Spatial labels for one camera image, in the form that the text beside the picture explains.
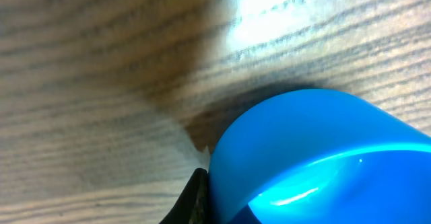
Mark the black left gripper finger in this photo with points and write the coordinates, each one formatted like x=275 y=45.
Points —
x=192 y=206

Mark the blue plastic scoop cup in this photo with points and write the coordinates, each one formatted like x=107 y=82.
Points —
x=320 y=156

